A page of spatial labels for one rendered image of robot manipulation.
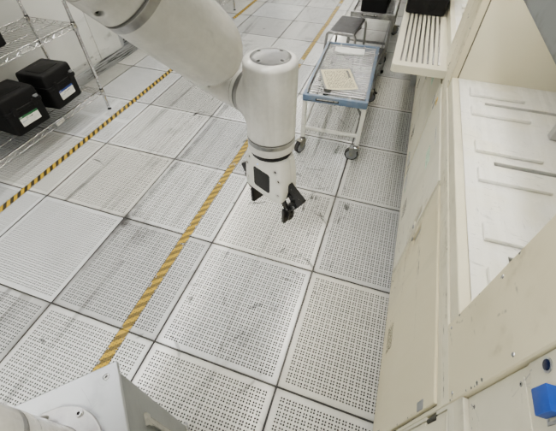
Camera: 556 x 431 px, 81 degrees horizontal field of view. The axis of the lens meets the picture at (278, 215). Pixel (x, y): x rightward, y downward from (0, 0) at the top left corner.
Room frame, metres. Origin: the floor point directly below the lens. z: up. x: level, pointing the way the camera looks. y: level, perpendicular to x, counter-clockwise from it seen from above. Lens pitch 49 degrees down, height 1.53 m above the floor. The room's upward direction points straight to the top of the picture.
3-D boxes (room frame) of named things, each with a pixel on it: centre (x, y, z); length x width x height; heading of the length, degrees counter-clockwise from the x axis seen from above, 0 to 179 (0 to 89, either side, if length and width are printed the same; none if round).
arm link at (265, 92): (0.49, 0.01, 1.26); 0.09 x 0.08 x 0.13; 46
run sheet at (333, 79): (2.18, -0.42, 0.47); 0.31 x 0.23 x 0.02; 3
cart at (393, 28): (3.93, -1.05, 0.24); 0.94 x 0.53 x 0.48; 161
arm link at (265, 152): (0.49, 0.01, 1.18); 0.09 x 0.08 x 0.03; 46
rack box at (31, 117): (2.07, 1.84, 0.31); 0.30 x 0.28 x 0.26; 157
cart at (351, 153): (2.34, -0.50, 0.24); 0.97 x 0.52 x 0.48; 164
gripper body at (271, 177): (0.49, 0.01, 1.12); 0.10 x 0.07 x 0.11; 46
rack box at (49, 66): (2.41, 1.74, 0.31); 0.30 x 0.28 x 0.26; 165
